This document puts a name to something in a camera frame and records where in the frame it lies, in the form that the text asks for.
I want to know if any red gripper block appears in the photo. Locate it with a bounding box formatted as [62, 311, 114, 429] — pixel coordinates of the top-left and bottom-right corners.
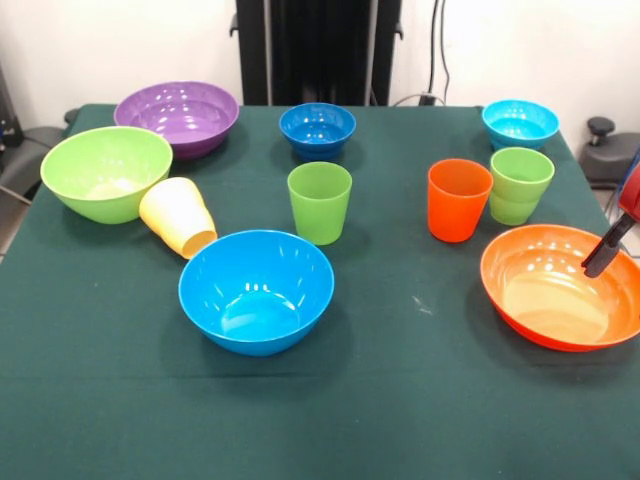
[581, 162, 640, 279]

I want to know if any wide orange bowl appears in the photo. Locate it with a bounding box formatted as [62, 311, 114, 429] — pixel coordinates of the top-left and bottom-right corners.
[479, 223, 640, 353]

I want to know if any light blue small bowl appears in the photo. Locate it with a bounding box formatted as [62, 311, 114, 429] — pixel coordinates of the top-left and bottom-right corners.
[481, 98, 561, 151]

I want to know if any plain green cup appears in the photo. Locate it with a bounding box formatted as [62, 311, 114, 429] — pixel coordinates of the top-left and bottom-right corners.
[286, 161, 354, 247]

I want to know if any large blue bowl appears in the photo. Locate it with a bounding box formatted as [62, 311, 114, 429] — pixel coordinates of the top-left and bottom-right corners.
[178, 229, 336, 358]

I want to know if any ribbed yellow cup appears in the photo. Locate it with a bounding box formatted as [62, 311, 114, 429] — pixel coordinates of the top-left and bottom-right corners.
[138, 176, 219, 261]

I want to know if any large green bowl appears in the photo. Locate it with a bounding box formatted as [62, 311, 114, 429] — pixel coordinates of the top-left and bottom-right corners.
[39, 125, 174, 225]

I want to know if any ribbed green cup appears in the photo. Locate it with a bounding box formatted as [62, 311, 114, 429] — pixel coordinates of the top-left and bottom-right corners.
[488, 147, 556, 227]

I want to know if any plain orange cup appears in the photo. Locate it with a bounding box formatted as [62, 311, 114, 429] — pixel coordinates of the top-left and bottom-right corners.
[427, 158, 495, 244]

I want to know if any dark blue small bowl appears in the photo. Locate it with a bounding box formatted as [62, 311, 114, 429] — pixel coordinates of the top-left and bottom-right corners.
[278, 102, 358, 163]

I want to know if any dark green table cloth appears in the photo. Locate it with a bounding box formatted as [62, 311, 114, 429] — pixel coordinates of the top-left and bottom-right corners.
[0, 103, 640, 480]

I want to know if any purple bowl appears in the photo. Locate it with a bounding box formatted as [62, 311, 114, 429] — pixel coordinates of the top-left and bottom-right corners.
[113, 81, 241, 161]

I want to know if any grey chair base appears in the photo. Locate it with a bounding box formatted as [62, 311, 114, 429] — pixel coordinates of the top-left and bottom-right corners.
[0, 124, 69, 191]

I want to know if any blue cable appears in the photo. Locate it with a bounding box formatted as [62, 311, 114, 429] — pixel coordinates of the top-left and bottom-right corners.
[604, 149, 640, 224]

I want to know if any black hanging cable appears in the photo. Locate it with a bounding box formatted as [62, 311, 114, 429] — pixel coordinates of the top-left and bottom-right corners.
[427, 4, 439, 96]
[438, 4, 452, 97]

